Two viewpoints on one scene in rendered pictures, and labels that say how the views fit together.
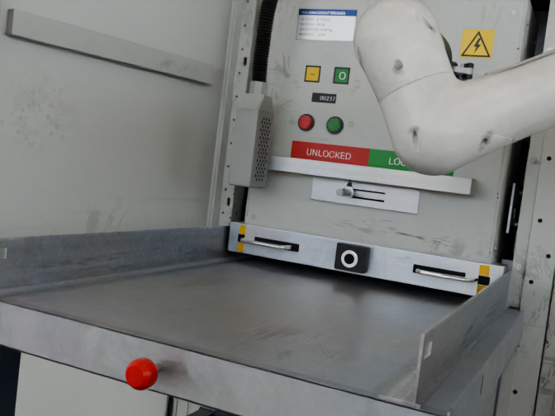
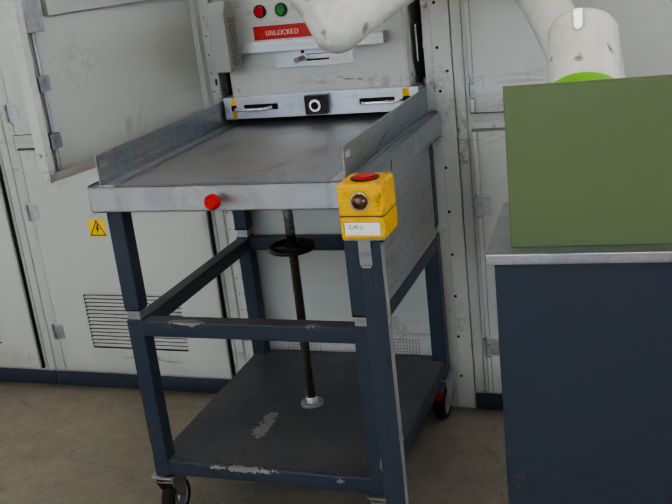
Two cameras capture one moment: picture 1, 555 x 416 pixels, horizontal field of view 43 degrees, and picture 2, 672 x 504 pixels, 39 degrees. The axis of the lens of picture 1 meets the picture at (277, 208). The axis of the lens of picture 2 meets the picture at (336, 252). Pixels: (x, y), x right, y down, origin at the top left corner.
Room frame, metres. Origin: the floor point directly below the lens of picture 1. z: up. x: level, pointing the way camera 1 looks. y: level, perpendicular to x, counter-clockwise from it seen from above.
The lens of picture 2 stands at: (-1.14, 0.01, 1.28)
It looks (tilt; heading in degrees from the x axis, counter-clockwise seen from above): 18 degrees down; 356
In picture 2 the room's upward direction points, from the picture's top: 7 degrees counter-clockwise
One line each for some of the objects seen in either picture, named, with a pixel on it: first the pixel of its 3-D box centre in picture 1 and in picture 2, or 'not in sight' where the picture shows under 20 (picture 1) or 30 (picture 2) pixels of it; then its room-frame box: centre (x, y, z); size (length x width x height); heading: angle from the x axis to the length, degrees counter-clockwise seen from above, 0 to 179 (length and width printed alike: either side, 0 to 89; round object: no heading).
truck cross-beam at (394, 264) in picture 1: (358, 257); (321, 102); (1.33, -0.16, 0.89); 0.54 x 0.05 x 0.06; 66
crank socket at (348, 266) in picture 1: (351, 257); (316, 104); (1.29, -0.15, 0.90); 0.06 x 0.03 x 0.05; 66
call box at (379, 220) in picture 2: not in sight; (367, 205); (0.41, -0.16, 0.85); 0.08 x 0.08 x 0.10; 65
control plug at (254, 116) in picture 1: (253, 140); (224, 36); (1.34, 0.06, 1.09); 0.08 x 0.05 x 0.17; 156
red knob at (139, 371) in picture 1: (146, 371); (214, 200); (0.72, 0.12, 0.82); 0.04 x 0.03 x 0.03; 155
